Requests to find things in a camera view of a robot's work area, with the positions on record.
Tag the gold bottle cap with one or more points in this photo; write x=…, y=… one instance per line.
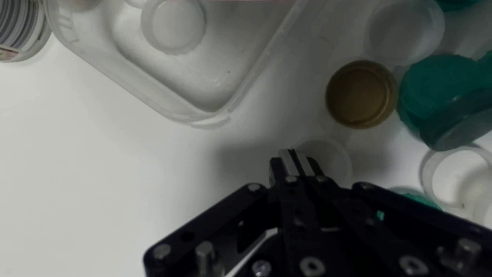
x=362, y=94

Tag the dark green bottle cap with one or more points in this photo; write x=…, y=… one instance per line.
x=458, y=127
x=436, y=83

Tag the clear plastic container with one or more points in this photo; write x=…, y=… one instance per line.
x=232, y=61

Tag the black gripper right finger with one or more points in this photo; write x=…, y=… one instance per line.
x=310, y=171

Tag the labelled metal tin can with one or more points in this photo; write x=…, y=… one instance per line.
x=21, y=24

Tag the white bottle cap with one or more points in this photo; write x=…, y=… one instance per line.
x=405, y=30
x=451, y=174
x=335, y=158
x=175, y=23

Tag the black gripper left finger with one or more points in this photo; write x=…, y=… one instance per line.
x=285, y=169

